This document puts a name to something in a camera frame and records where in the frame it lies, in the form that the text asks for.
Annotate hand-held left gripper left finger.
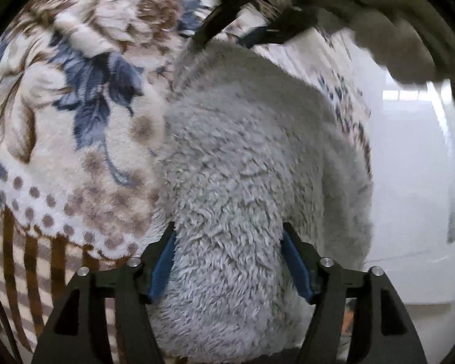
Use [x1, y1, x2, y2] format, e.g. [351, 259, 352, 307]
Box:
[32, 222, 177, 364]

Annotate white headboard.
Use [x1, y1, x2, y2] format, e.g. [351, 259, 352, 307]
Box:
[341, 34, 455, 364]

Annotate grey fluffy pants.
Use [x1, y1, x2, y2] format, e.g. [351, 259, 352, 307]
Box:
[148, 42, 374, 362]

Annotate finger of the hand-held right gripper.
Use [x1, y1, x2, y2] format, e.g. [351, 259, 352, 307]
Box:
[237, 7, 320, 50]
[190, 0, 268, 51]

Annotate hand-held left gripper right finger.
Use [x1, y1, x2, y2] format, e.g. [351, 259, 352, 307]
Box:
[281, 223, 427, 364]

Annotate floral bed blanket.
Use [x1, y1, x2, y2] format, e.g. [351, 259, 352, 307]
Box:
[0, 0, 372, 260]

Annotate brown checked bed sheet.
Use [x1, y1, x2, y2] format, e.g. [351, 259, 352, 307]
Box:
[0, 193, 152, 364]

